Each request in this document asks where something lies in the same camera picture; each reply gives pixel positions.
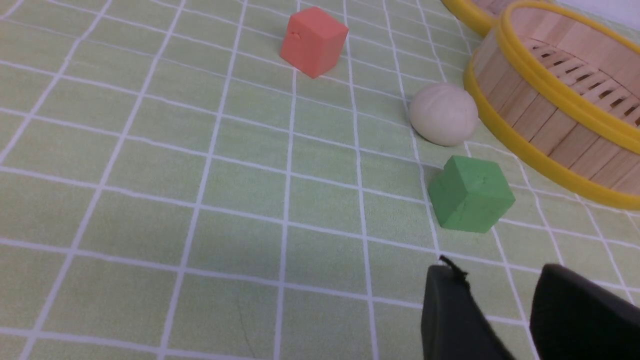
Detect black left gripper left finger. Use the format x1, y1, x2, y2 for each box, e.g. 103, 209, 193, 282
421, 256, 515, 360

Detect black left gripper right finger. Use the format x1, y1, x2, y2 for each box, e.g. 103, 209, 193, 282
529, 263, 640, 360

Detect pale beige bun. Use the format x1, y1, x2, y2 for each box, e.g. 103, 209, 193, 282
408, 82, 480, 147

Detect bamboo steamer tray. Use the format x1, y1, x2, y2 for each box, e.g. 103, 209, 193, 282
463, 0, 640, 211

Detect bamboo steamer lid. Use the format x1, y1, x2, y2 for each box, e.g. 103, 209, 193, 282
441, 0, 514, 38

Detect green foam cube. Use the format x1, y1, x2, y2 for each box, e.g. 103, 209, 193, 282
427, 155, 515, 234

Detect green checkered tablecloth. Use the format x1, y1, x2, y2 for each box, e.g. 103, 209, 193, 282
0, 0, 639, 360

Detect red foam cube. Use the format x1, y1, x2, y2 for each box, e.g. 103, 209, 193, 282
279, 6, 349, 79

